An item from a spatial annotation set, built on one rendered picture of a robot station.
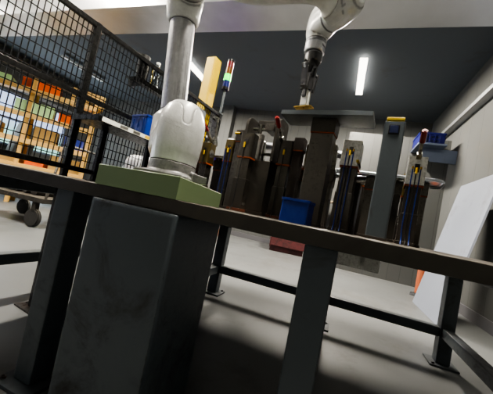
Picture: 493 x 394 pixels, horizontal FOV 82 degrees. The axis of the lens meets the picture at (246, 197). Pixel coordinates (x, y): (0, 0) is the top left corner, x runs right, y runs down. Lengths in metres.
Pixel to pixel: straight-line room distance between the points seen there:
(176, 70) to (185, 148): 0.41
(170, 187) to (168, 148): 0.16
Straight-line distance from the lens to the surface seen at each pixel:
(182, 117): 0.95
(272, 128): 1.44
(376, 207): 1.14
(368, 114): 1.19
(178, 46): 1.29
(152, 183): 0.84
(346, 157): 1.34
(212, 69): 2.76
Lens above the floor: 0.71
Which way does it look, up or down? 3 degrees up
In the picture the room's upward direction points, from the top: 11 degrees clockwise
